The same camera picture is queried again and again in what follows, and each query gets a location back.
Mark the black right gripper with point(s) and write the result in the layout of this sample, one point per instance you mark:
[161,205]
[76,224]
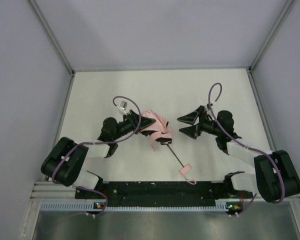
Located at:
[201,122]

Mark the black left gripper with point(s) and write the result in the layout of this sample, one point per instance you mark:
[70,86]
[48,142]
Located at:
[134,120]

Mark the pink and black folding umbrella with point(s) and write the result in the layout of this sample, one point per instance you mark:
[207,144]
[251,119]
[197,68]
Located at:
[161,133]

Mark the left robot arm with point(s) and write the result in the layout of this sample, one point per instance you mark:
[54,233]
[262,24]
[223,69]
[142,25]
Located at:
[64,163]

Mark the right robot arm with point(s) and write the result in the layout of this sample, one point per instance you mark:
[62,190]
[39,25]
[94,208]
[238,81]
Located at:
[274,177]

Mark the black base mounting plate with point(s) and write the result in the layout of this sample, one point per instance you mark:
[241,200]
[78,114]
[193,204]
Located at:
[166,193]

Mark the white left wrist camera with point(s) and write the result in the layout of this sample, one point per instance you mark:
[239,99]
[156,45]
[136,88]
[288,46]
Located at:
[122,108]

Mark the aluminium frame post right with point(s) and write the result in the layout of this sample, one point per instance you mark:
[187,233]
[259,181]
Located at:
[284,13]

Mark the aluminium frame post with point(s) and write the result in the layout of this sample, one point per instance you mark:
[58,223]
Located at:
[51,36]
[284,13]

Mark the grey slotted cable duct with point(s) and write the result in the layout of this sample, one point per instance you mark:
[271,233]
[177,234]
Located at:
[221,205]

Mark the aluminium frame post left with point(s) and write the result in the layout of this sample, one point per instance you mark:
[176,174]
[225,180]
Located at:
[51,36]

